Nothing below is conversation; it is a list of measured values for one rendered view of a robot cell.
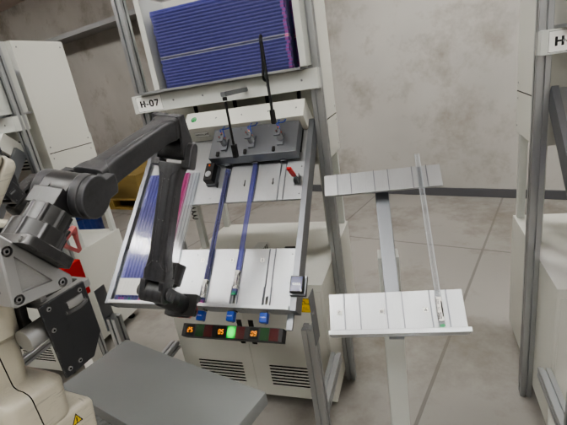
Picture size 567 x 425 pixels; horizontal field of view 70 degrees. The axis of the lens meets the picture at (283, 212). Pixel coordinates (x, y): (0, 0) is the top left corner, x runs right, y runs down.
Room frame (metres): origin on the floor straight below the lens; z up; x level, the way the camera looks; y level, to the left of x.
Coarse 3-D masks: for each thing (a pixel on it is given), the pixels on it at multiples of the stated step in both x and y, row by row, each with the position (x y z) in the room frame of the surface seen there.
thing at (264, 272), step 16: (192, 256) 1.29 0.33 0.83; (224, 256) 1.24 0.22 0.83; (256, 256) 1.20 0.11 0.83; (272, 256) 1.19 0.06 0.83; (288, 256) 1.17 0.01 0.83; (192, 272) 1.24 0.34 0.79; (224, 272) 1.20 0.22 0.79; (240, 272) 1.18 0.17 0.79; (256, 272) 1.16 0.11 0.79; (272, 272) 1.15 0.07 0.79; (288, 272) 1.13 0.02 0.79; (176, 288) 1.22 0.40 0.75; (192, 288) 1.20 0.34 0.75; (208, 288) 1.18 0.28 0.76; (224, 288) 1.16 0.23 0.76; (240, 288) 1.14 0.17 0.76; (256, 288) 1.12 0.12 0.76; (272, 288) 1.11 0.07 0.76; (288, 288) 1.09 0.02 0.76; (272, 304) 1.07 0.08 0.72; (288, 304) 1.06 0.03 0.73
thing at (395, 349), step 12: (396, 252) 1.07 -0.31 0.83; (396, 348) 1.05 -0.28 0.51; (396, 360) 1.05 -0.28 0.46; (396, 372) 1.05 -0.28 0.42; (396, 384) 1.05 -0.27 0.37; (396, 396) 1.05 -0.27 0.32; (396, 408) 1.05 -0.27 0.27; (408, 408) 1.05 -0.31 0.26; (396, 420) 1.05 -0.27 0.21; (408, 420) 1.04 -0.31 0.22
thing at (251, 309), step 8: (120, 304) 1.26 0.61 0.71; (128, 304) 1.24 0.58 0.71; (136, 304) 1.22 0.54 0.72; (144, 304) 1.21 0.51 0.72; (152, 304) 1.19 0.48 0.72; (200, 304) 1.13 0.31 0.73; (208, 304) 1.12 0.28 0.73; (216, 304) 1.11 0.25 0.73; (224, 304) 1.10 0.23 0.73; (232, 304) 1.09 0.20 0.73; (240, 304) 1.08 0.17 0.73; (248, 304) 1.08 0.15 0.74; (256, 304) 1.07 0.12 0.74; (240, 312) 1.13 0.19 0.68; (248, 312) 1.11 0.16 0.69; (256, 312) 1.10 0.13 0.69; (264, 312) 1.09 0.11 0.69; (272, 312) 1.07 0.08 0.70; (280, 312) 1.06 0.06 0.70; (288, 312) 1.05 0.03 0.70
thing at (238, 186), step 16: (208, 144) 1.63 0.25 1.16; (304, 144) 1.46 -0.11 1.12; (176, 160) 1.63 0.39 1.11; (208, 160) 1.57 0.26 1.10; (272, 160) 1.46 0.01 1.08; (288, 160) 1.43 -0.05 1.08; (304, 160) 1.41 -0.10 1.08; (240, 176) 1.46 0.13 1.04; (256, 176) 1.43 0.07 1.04; (272, 176) 1.41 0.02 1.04; (288, 176) 1.38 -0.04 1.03; (144, 192) 1.57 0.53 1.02; (208, 192) 1.46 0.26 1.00; (240, 192) 1.41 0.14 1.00; (256, 192) 1.38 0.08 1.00; (272, 192) 1.36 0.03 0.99; (288, 192) 1.34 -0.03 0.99
